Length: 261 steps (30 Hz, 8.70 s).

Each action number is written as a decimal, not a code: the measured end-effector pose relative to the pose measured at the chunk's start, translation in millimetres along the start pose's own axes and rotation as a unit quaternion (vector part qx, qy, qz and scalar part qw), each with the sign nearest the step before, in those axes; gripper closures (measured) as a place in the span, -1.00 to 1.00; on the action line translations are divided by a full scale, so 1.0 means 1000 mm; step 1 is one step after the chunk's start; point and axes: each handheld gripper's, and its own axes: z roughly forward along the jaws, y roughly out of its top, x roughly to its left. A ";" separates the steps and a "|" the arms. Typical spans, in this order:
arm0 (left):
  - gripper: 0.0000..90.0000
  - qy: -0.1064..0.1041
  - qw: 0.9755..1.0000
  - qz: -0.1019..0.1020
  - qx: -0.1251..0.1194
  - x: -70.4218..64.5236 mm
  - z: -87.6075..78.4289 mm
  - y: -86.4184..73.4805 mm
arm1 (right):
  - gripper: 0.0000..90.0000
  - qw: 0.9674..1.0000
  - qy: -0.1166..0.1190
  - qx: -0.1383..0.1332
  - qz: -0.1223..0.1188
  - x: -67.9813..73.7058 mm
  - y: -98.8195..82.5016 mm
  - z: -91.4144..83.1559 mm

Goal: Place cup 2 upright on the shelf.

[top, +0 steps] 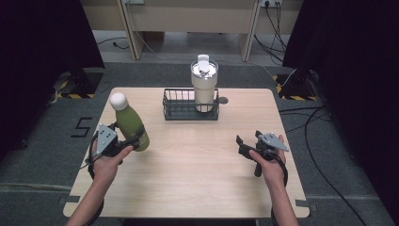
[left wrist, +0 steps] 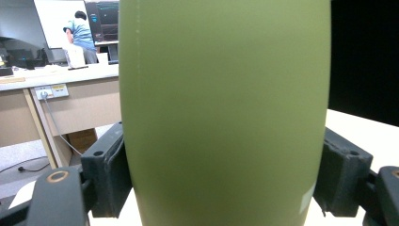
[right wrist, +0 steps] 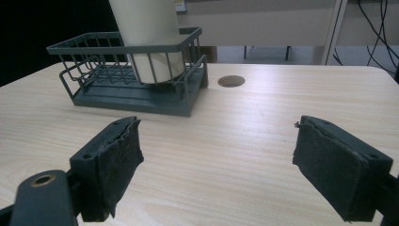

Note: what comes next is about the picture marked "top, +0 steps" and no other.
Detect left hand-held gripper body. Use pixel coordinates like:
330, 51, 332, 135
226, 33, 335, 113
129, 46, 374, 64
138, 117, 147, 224
89, 122, 127, 158

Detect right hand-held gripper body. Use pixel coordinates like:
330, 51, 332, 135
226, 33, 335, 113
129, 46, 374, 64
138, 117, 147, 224
247, 132, 290, 178

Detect green bottle with white cap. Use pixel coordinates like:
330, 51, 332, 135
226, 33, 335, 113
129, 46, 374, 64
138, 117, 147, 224
108, 91, 151, 153

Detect dark wire rack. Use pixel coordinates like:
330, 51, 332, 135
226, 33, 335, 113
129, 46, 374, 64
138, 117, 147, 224
162, 88, 220, 121

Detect cream tumbler with lid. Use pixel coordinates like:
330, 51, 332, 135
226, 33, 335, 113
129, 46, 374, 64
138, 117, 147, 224
189, 54, 220, 114

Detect person's left hand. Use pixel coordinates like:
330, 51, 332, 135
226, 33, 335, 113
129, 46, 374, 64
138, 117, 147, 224
89, 138, 135, 186

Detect person's right hand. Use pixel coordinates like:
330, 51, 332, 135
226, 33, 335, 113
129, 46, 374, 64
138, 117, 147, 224
248, 134, 287, 190

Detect black tape floor mark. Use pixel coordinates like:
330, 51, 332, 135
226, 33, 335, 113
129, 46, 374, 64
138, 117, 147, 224
70, 117, 94, 138

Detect black stand base striped tape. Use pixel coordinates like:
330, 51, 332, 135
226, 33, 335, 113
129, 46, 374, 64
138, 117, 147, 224
272, 68, 320, 102
52, 68, 104, 100

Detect grey tape piece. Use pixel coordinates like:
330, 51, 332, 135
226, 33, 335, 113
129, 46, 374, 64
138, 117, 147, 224
57, 195, 82, 205
295, 198, 319, 213

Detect dark curtain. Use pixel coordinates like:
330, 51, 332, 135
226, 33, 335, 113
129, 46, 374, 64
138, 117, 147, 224
0, 0, 105, 166
281, 0, 399, 219

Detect beige wooden desk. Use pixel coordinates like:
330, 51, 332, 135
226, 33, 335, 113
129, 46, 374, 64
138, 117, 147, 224
79, 0, 305, 63

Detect left hand-held gripper cable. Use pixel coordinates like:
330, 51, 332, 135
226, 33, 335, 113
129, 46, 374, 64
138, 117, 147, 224
84, 132, 105, 226

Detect hand-held gripper cable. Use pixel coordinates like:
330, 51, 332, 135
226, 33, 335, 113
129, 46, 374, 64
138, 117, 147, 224
270, 154, 289, 226
84, 132, 105, 226

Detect right hand-held gripper cable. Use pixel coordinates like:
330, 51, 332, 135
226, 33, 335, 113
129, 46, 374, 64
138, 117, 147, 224
270, 154, 289, 226

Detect black cables on carpet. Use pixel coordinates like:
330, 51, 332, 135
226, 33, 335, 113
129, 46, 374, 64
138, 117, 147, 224
278, 105, 369, 226

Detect black cable with plug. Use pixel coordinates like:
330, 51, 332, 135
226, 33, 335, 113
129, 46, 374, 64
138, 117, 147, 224
95, 36, 131, 51

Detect black cables at socket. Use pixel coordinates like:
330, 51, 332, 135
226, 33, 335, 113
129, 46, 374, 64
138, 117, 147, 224
253, 1, 288, 66

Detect white wall socket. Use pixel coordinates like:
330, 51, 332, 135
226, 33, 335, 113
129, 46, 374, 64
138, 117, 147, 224
260, 0, 283, 8

